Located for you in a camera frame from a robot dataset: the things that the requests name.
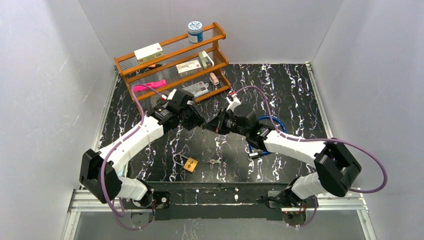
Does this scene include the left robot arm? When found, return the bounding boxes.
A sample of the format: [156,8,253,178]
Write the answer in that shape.
[79,89,205,204]

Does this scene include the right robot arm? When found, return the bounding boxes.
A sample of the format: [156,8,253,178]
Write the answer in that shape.
[203,108,362,202]

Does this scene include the packaged item bottom shelf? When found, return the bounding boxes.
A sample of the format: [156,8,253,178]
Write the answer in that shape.
[182,81,209,98]

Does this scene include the silver keys near padlock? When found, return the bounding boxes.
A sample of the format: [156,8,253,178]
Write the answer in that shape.
[203,159,222,165]

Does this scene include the brass padlock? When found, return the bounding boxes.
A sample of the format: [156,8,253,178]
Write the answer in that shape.
[172,154,199,173]

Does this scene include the clear tape roll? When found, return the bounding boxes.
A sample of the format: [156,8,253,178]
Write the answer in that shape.
[150,94,163,107]

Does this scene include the pink plastic tool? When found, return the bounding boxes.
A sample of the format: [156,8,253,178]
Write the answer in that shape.
[133,79,167,92]

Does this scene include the orange wooden shelf rack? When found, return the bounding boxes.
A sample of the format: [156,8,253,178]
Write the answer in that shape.
[113,22,231,102]

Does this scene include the white box middle shelf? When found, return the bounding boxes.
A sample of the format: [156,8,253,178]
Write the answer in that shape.
[176,59,203,78]

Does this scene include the white box shelf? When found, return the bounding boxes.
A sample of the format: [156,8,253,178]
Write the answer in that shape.
[134,42,164,64]
[176,59,203,78]

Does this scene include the white box top shelf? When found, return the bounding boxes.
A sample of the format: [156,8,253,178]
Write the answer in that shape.
[134,42,164,64]

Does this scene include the blue lidded jar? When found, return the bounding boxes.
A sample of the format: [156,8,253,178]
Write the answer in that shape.
[187,21,203,44]

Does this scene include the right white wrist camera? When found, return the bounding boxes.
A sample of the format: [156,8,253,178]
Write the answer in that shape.
[226,91,242,112]

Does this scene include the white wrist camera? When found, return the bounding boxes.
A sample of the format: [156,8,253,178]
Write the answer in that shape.
[226,91,242,112]
[163,89,177,100]

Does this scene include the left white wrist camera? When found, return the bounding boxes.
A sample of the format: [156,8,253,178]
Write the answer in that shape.
[163,89,177,100]

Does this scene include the blue cable bike lock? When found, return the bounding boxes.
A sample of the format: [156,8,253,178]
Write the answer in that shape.
[246,115,287,159]

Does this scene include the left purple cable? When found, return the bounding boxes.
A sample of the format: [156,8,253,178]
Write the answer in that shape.
[99,83,170,231]

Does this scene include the purple cable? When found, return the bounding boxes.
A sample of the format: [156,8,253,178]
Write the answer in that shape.
[99,83,170,231]
[233,85,388,195]

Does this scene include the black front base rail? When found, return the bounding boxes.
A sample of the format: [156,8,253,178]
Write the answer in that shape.
[112,180,332,222]

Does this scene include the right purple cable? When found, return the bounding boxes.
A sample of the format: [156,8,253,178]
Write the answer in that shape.
[233,85,388,195]

